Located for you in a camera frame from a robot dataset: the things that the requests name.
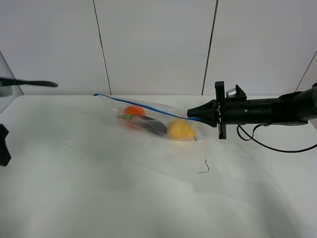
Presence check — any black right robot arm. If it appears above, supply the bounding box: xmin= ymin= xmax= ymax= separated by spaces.
xmin=187 ymin=81 xmax=317 ymax=139

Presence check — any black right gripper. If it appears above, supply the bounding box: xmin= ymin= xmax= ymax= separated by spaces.
xmin=187 ymin=81 xmax=248 ymax=140

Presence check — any clear plastic zipper bag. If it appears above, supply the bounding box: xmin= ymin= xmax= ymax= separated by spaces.
xmin=94 ymin=93 xmax=202 ymax=141

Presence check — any orange fruit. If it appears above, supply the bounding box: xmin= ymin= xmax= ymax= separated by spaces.
xmin=123 ymin=105 xmax=146 ymax=116

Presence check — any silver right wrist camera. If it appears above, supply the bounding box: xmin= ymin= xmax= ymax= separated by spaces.
xmin=225 ymin=85 xmax=247 ymax=101

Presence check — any purple eggplant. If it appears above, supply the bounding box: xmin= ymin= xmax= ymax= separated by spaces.
xmin=118 ymin=114 xmax=167 ymax=136

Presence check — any yellow pear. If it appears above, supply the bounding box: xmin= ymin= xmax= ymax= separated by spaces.
xmin=166 ymin=119 xmax=195 ymax=140

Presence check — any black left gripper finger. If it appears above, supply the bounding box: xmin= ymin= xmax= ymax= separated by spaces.
xmin=0 ymin=77 xmax=58 ymax=87
xmin=0 ymin=124 xmax=11 ymax=166

